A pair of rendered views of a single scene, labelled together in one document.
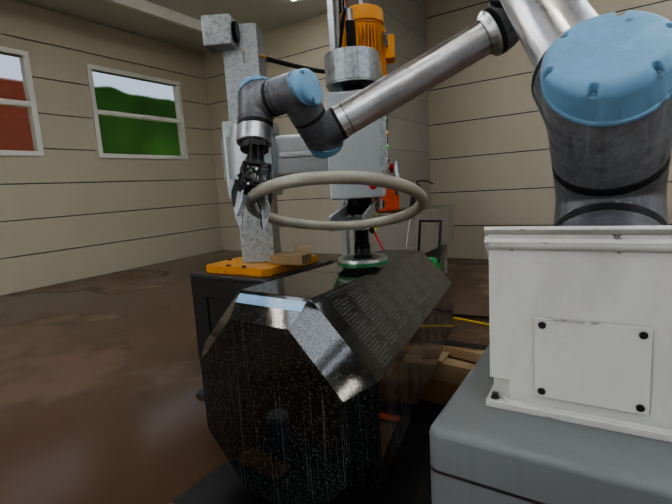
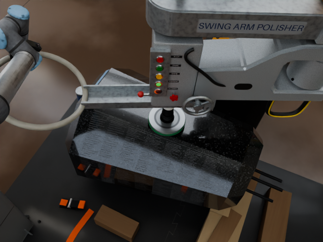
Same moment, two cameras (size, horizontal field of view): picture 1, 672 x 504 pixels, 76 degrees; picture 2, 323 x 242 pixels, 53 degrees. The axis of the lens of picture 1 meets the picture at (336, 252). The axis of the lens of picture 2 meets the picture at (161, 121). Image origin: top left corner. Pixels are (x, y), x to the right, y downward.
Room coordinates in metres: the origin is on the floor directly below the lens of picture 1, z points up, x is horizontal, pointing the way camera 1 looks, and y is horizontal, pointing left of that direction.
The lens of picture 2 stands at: (1.55, -1.13, 2.41)
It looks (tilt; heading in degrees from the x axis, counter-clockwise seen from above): 56 degrees down; 75
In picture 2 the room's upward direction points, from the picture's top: 5 degrees clockwise
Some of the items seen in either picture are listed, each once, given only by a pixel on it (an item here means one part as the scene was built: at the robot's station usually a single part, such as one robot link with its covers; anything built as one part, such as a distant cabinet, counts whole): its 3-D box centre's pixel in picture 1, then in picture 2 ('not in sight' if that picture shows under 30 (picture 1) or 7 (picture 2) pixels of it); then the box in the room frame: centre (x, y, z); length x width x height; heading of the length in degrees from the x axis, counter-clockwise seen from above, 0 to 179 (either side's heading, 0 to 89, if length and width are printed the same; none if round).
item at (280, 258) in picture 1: (290, 258); not in sight; (2.33, 0.25, 0.81); 0.20 x 0.10 x 0.05; 64
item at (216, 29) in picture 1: (221, 33); not in sight; (2.39, 0.52, 2.00); 0.20 x 0.18 x 0.15; 56
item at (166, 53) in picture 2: (383, 133); (158, 73); (1.75, -0.21, 1.37); 0.08 x 0.03 x 0.28; 171
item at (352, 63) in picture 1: (361, 93); (267, 12); (2.19, -0.17, 1.62); 0.96 x 0.25 x 0.17; 171
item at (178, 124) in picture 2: (362, 258); (167, 118); (1.84, -0.11, 0.86); 0.21 x 0.21 x 0.01
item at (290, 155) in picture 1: (288, 156); not in sight; (2.51, 0.23, 1.36); 0.74 x 0.34 x 0.25; 88
